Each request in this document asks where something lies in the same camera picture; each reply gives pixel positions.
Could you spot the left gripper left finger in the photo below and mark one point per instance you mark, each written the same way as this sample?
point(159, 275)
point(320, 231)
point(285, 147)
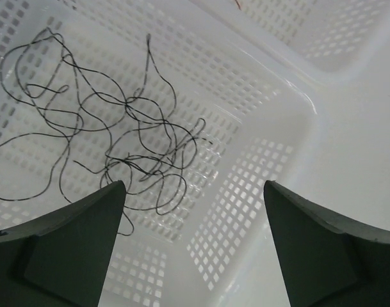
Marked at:
point(61, 258)

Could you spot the rear left white basket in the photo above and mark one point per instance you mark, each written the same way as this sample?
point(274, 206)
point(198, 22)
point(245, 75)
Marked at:
point(327, 36)

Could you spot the white basket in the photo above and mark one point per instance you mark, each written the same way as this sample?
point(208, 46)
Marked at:
point(327, 36)
point(159, 95)

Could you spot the front left white basket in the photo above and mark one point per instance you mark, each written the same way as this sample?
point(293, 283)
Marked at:
point(159, 95)

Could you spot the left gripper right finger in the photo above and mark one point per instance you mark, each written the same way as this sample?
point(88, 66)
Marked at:
point(326, 258)

